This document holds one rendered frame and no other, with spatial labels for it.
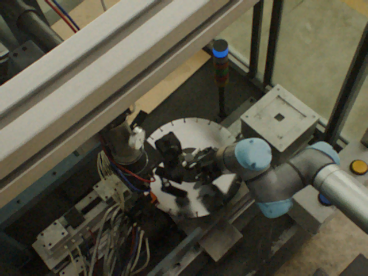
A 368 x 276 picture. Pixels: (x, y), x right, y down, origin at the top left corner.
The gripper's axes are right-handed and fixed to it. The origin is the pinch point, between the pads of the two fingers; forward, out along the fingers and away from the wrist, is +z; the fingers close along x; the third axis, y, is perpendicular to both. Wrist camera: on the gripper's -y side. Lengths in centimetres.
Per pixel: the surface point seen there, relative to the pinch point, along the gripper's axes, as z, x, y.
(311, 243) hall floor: 64, 68, -56
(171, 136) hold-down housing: -20.9, -13.1, 12.7
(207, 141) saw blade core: 4.8, -4.4, -7.7
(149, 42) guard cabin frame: -101, -23, 44
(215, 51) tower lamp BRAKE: -8.9, -26.6, -18.3
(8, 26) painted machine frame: -22, -52, 33
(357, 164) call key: -13.6, 23.8, -37.6
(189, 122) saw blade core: 9.2, -12.2, -7.9
